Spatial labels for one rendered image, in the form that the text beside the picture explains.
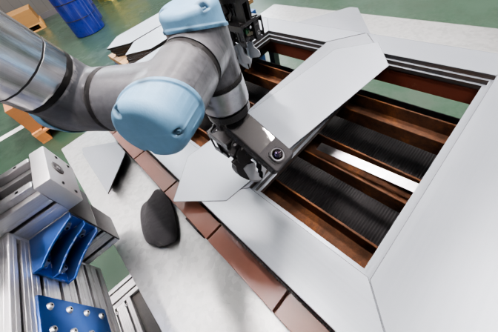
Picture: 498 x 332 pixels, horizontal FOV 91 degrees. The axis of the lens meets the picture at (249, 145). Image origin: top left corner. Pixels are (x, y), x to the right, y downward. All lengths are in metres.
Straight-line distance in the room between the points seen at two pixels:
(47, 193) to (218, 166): 0.35
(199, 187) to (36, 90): 0.37
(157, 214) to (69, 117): 0.51
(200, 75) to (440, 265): 0.43
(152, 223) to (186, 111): 0.57
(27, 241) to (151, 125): 0.52
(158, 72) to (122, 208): 0.71
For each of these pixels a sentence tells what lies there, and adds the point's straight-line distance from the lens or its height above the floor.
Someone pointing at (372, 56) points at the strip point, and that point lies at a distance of 0.84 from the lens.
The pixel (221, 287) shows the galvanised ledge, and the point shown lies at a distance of 0.66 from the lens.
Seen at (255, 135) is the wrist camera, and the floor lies 1.01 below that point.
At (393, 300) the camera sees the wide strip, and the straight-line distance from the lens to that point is 0.46.
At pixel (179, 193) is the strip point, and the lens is 0.59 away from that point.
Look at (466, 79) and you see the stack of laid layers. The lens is 0.82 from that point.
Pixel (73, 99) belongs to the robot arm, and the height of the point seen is 1.18.
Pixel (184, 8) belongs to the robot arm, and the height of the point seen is 1.21.
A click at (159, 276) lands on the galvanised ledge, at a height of 0.68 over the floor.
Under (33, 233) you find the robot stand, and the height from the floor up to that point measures 0.91.
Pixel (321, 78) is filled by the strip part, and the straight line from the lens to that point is 0.76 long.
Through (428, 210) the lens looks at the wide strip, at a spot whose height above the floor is 0.85.
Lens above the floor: 1.29
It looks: 47 degrees down
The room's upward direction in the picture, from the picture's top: 20 degrees counter-clockwise
